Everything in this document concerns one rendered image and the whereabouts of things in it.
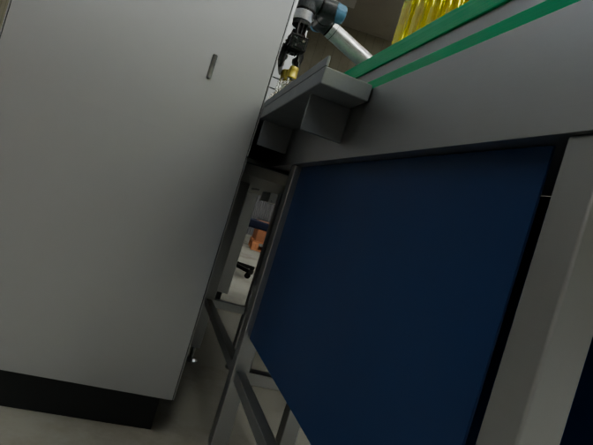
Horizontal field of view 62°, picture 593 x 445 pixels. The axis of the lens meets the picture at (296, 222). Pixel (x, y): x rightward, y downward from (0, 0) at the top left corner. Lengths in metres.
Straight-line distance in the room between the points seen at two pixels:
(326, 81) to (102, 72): 0.62
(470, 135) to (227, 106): 0.82
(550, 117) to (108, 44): 1.02
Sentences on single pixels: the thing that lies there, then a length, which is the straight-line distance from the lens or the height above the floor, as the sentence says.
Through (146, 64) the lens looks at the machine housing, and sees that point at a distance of 1.27.
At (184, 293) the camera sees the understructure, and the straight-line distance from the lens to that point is 1.28.
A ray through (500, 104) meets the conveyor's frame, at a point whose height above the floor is 0.79.
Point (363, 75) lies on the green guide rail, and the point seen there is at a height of 0.93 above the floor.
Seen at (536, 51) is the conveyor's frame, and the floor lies 0.84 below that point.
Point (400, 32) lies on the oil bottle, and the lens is 0.94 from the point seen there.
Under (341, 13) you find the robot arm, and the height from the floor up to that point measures 1.45.
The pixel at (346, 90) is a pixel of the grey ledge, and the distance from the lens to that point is 0.83.
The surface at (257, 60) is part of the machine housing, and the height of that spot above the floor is 0.99.
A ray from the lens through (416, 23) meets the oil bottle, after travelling 0.89.
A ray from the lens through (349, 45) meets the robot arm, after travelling 2.21.
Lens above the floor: 0.63
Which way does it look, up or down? level
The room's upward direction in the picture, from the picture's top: 17 degrees clockwise
